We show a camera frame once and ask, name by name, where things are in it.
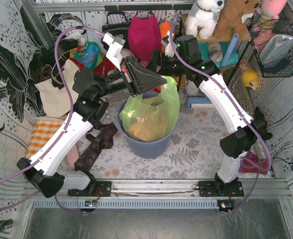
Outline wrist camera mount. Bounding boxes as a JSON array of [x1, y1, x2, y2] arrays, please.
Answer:
[[103, 32, 125, 70], [161, 35, 174, 58]]

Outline blue trash bin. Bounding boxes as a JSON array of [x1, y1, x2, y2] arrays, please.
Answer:
[[118, 92, 176, 159]]

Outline green plastic trash bag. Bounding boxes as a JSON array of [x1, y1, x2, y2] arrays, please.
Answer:
[[119, 76, 180, 142]]

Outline pink fuzzy sock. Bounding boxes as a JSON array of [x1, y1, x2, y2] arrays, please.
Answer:
[[66, 145, 80, 170]]

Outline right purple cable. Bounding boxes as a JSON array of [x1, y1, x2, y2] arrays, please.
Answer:
[[169, 12, 274, 215]]

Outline cream canvas tote bag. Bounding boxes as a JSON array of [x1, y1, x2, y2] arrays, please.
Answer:
[[36, 59, 79, 118]]

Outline colourful scarf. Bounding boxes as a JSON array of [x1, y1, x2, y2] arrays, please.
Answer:
[[69, 41, 104, 70]]

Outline black hat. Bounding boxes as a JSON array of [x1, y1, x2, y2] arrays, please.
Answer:
[[40, 39, 79, 66]]

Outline crumpled brown paper trash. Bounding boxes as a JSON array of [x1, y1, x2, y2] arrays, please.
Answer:
[[129, 94, 167, 141]]

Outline red garment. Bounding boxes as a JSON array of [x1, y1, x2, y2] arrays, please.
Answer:
[[93, 58, 116, 76]]

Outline silver pouch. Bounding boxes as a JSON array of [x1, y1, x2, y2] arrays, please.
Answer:
[[260, 34, 293, 65]]

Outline brown teddy bear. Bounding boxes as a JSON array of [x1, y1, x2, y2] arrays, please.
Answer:
[[213, 0, 261, 40]]

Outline white plush dog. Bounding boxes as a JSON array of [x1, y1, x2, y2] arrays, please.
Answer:
[[185, 0, 225, 39]]

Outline black leather handbag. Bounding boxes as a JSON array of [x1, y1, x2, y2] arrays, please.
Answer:
[[102, 11, 131, 40]]

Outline pink plush toy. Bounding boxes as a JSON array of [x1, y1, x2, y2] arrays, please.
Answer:
[[254, 0, 287, 30]]

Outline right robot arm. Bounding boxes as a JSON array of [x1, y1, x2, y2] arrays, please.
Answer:
[[148, 35, 264, 197]]

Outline orange white checkered towel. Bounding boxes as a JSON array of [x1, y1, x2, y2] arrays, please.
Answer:
[[25, 116, 66, 159]]

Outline black wire basket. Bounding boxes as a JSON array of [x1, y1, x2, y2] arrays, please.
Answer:
[[247, 12, 293, 78]]

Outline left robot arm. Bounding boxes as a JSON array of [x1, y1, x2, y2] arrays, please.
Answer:
[[17, 56, 167, 198]]

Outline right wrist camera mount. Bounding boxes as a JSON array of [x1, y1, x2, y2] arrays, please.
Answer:
[[161, 35, 174, 58]]

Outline dark patterned necktie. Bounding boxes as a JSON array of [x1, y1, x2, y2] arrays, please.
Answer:
[[74, 122, 118, 172]]

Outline teal cloth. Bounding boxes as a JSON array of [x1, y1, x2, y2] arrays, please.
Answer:
[[197, 41, 240, 70]]

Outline metal base rail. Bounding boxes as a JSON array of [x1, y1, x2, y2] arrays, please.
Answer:
[[24, 178, 292, 210]]

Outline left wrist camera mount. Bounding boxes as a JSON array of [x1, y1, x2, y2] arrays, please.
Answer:
[[103, 32, 125, 70]]

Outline colourful striped sock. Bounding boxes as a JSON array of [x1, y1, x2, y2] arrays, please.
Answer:
[[238, 151, 270, 175]]

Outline yellow plush toy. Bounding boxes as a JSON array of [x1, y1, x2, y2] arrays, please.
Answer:
[[239, 62, 258, 90]]

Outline orange plush toy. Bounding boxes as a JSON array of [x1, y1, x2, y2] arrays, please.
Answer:
[[159, 21, 171, 41]]

